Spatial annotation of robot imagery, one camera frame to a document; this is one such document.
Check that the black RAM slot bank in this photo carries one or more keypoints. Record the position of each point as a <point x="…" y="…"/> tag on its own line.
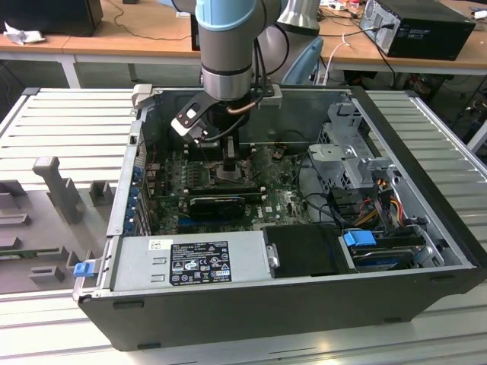
<point x="247" y="152"/>
<point x="224" y="192"/>

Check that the black plastic shroud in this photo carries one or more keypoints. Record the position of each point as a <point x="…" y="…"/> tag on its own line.
<point x="304" y="251"/>

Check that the grey metal drive cage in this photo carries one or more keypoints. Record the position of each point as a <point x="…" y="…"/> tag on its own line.
<point x="335" y="156"/>

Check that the CPU socket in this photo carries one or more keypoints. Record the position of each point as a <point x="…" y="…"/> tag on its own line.
<point x="213" y="178"/>

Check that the grey power supply unit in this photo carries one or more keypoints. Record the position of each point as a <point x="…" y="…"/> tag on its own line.
<point x="133" y="262"/>

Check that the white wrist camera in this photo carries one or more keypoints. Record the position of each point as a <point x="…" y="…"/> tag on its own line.
<point x="188" y="118"/>

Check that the crumpled white paper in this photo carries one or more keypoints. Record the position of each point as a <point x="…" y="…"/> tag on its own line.
<point x="23" y="36"/>

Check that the small black computer tower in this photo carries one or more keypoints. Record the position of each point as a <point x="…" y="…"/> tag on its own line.
<point x="195" y="36"/>

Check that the blue case latch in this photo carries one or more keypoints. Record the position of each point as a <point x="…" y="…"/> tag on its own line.
<point x="83" y="269"/>

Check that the grey parts rack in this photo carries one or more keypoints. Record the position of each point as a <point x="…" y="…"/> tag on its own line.
<point x="45" y="224"/>

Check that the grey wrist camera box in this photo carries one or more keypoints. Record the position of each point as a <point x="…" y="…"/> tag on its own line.
<point x="272" y="97"/>

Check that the black graphics card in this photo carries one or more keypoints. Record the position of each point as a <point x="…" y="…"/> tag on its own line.
<point x="217" y="209"/>

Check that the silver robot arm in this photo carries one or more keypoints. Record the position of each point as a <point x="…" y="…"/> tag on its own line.
<point x="226" y="49"/>

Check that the green motherboard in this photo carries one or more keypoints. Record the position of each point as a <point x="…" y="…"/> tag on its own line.
<point x="281" y="213"/>

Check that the black desktop computer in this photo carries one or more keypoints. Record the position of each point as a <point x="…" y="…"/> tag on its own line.
<point x="430" y="34"/>

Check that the hard disk in blue carrier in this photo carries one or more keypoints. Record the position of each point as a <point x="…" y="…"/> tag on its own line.
<point x="357" y="243"/>

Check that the large black box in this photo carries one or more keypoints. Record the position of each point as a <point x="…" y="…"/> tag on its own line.
<point x="49" y="15"/>

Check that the wooden desk with white frame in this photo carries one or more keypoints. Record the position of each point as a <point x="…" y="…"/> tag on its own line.
<point x="357" y="53"/>
<point x="114" y="42"/>

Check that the grey case latch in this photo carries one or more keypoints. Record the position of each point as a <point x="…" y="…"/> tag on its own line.
<point x="141" y="96"/>

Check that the pale blue teach pendant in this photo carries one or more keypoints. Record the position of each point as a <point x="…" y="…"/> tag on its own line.
<point x="306" y="61"/>

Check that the black open PC case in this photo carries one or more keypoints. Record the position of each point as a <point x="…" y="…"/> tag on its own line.
<point x="266" y="319"/>

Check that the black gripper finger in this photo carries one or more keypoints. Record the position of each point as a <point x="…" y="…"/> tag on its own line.
<point x="231" y="156"/>

